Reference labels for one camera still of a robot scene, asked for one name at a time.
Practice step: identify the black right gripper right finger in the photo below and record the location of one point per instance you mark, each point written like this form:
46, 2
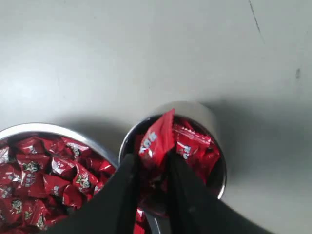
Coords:
193, 210

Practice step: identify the steel bowl of candies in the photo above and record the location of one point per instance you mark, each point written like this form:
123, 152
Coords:
47, 172

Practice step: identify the red candy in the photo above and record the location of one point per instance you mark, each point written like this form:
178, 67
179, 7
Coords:
189, 142
157, 141

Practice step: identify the stainless steel cup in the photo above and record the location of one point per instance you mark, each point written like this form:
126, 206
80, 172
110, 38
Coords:
209, 165

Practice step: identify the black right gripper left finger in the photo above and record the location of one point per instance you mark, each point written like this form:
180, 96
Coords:
110, 211

